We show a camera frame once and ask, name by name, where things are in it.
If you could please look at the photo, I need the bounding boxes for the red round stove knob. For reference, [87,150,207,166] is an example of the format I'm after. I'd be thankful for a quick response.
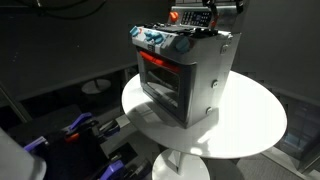
[169,11,179,22]

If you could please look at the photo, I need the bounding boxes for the blue right stove knob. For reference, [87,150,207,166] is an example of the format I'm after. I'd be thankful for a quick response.
[176,37,190,53]

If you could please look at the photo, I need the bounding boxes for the blue stove knob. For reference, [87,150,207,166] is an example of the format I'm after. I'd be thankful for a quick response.
[176,37,190,53]
[129,26,140,37]

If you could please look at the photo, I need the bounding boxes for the blue middle stove knobs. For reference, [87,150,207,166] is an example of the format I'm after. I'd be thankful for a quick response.
[145,31,164,44]

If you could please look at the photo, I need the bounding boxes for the grey toy stove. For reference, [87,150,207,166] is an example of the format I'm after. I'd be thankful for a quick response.
[131,0,244,128]

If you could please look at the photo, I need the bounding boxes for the blue left stove knob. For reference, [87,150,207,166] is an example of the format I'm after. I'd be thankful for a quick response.
[129,26,140,37]

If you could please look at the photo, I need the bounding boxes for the round white table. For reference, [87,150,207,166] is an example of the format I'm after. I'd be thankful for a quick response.
[122,72,287,180]

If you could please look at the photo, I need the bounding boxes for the small round white stool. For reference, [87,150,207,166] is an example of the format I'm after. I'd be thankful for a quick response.
[81,79,111,95]

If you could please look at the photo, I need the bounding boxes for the purple black clamp equipment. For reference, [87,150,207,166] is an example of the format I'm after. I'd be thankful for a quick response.
[23,112,152,180]

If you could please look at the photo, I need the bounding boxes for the orange oven door handle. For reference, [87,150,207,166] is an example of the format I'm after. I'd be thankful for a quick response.
[138,51,181,73]

